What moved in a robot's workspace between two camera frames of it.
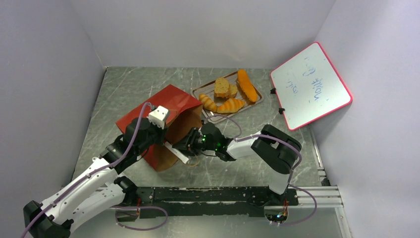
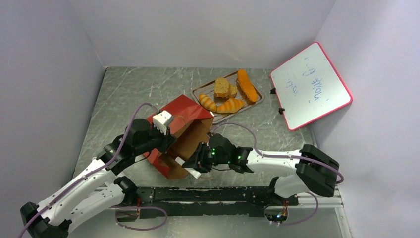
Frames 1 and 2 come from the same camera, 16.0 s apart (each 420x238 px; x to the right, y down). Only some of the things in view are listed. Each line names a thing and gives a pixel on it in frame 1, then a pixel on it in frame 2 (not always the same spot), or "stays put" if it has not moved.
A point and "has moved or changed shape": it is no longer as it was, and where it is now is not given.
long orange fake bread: x=247 y=87 stays put
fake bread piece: x=221 y=88 stays put
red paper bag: x=185 y=113 has moved or changed shape
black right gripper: x=185 y=144 to x=198 y=159
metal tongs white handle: x=176 y=152 to x=195 y=173
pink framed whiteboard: x=309 y=88 stays put
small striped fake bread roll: x=207 y=103 stays put
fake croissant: x=231 y=105 stays put
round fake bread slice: x=233 y=91 stays put
